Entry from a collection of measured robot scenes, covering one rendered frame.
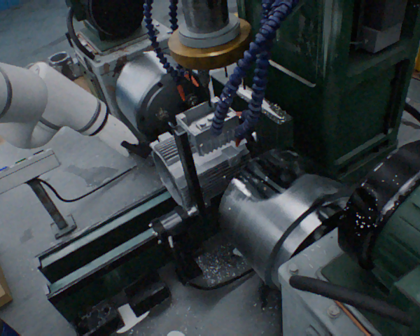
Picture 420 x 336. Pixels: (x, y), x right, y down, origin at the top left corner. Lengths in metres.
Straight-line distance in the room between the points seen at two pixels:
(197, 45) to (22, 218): 0.87
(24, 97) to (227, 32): 0.40
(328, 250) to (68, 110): 0.55
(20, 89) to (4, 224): 0.86
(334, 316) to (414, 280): 0.17
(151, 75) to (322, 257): 0.71
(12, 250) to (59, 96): 0.66
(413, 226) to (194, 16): 0.55
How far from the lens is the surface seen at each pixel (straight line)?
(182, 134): 0.73
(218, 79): 1.06
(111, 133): 0.86
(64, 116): 0.82
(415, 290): 0.45
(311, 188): 0.72
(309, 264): 0.63
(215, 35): 0.80
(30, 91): 0.65
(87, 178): 1.42
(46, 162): 1.12
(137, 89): 1.12
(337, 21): 0.83
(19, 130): 0.73
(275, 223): 0.70
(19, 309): 1.20
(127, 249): 0.99
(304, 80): 0.97
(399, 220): 0.48
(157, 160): 1.04
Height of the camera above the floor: 1.69
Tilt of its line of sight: 43 degrees down
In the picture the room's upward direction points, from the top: 12 degrees counter-clockwise
